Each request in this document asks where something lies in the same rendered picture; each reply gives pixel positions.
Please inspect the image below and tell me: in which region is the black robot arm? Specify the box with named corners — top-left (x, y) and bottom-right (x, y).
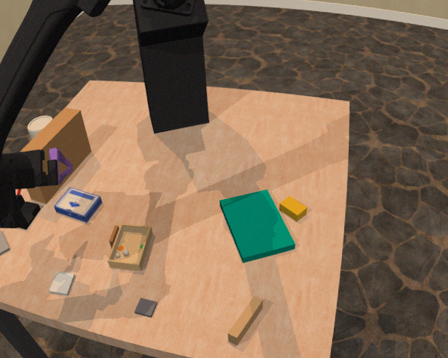
top-left (0, 0), bottom-right (194, 228)

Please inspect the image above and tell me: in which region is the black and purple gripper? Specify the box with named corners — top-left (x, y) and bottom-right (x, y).
top-left (5, 148), bottom-right (72, 186)

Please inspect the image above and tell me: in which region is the green flat rectangular block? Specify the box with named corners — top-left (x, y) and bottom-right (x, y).
top-left (220, 189), bottom-right (295, 263)

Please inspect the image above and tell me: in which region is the yellow rectangular block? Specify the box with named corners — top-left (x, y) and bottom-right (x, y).
top-left (279, 196), bottom-right (307, 221)

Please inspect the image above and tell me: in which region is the blue and white flat box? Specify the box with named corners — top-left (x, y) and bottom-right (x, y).
top-left (54, 187), bottom-right (102, 223)

